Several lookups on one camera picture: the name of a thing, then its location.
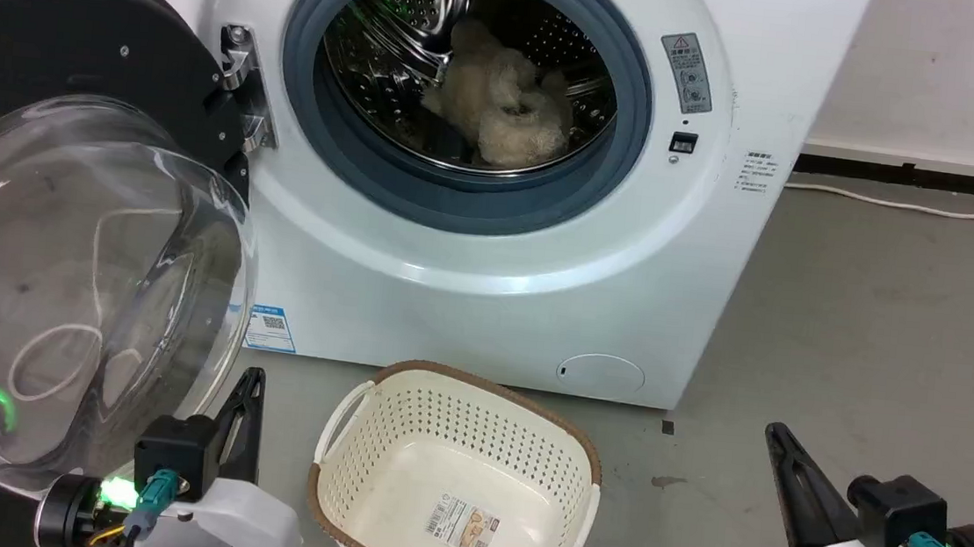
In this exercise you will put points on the black door latch slot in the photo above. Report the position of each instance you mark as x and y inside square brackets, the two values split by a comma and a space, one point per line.
[683, 143]

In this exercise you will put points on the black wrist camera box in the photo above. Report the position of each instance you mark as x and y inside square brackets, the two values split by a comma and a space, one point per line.
[176, 449]
[902, 513]

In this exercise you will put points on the metal door hinge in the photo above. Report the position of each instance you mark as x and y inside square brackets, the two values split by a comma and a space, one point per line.
[245, 67]

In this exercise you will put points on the black baseboard strip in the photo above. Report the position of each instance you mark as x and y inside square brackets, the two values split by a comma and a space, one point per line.
[927, 177]

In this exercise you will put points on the round drain filter cover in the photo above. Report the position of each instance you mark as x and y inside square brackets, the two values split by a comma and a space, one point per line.
[601, 376]

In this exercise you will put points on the beige plush toy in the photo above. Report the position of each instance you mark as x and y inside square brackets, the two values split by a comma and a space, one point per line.
[509, 121]

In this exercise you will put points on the small text label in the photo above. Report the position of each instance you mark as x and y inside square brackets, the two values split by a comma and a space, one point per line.
[759, 174]

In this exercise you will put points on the black washer door glass bowl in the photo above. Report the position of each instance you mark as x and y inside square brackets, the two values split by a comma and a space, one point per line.
[41, 32]

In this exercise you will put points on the steel washer drum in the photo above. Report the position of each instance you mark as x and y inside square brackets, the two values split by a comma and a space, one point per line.
[398, 32]

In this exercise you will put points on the paper product label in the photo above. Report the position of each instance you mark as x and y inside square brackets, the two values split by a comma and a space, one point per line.
[463, 525]

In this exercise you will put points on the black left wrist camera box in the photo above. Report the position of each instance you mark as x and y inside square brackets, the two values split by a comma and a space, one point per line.
[176, 449]

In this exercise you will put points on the white front-load washing machine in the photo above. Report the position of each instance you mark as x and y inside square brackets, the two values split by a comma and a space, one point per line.
[466, 307]

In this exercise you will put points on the cream laundry basket brown rim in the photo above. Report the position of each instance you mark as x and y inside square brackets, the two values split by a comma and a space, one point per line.
[452, 473]

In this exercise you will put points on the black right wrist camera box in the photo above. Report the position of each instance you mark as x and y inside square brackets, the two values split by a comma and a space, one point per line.
[902, 513]

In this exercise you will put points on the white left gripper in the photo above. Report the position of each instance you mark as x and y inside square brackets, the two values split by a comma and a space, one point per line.
[240, 525]

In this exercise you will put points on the blue QR code sticker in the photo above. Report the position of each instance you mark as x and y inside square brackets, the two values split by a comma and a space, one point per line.
[272, 330]

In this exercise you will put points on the grey warning label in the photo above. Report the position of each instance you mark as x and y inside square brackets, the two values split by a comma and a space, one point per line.
[687, 72]

